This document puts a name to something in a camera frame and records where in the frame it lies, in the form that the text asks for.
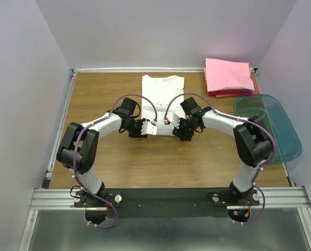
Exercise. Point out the folded red t shirt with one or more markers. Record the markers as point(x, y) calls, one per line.
point(231, 93)

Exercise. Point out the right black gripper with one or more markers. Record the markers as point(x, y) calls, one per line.
point(182, 135)

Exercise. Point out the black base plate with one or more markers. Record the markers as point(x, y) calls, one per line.
point(129, 211)

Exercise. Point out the teal plastic bin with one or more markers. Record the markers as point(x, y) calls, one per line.
point(277, 122)

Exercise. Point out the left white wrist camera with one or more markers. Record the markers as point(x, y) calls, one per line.
point(148, 128)

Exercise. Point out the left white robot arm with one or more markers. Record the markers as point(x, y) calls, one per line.
point(77, 150)

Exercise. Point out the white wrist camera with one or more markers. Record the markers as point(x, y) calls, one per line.
point(172, 118)
point(148, 128)

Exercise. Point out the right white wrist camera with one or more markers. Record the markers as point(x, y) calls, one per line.
point(172, 118)

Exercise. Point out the white t shirt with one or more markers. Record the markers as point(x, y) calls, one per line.
point(163, 93)

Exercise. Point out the folded pink t shirt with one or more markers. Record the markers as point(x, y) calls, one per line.
point(227, 75)

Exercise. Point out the aluminium front rail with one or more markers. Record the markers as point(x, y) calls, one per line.
point(268, 197)

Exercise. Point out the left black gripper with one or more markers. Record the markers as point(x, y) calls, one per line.
point(138, 134)

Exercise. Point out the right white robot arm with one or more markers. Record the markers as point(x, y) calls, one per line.
point(255, 145)

